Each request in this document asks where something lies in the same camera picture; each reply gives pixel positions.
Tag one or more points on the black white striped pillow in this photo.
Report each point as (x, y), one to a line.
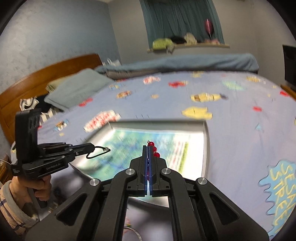
(38, 102)

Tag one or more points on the green cloth on sill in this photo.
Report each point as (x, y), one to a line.
(162, 43)

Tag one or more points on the yellow pillow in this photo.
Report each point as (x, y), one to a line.
(52, 85)

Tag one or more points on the wooden headboard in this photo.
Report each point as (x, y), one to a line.
(35, 85)

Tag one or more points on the red bead gold jewelry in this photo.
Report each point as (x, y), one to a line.
(154, 148)

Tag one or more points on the teal curtain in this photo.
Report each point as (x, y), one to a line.
(165, 19)

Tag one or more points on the left forearm grey sleeve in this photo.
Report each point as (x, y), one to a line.
(17, 220)

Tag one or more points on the silver ring bangle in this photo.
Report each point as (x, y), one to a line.
(127, 229)

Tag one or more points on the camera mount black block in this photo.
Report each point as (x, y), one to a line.
(26, 135)

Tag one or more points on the pink balloon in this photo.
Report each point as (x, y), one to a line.
(209, 28)

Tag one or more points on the beige cloth on sill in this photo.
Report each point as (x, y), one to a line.
(190, 39)

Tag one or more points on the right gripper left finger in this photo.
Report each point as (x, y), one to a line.
(138, 186)

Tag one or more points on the grey shallow tray box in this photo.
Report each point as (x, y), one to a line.
(161, 125)

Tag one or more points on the black cloth on sill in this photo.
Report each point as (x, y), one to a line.
(178, 40)

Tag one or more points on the window sill shelf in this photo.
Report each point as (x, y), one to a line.
(198, 45)

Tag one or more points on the left hand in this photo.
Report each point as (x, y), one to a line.
(19, 189)

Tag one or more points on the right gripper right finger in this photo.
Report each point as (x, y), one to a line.
(157, 186)

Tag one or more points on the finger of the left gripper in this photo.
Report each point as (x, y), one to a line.
(72, 152)
(62, 147)

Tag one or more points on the blue cartoon bed sheet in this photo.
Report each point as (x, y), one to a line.
(249, 193)

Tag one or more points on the blue folded blanket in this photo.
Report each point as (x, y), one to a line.
(245, 62)

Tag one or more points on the grey-green pillow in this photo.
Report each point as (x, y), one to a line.
(77, 88)

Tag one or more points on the black monitor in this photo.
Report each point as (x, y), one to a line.
(289, 53)

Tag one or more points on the printed paper sheet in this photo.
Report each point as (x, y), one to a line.
(182, 151)

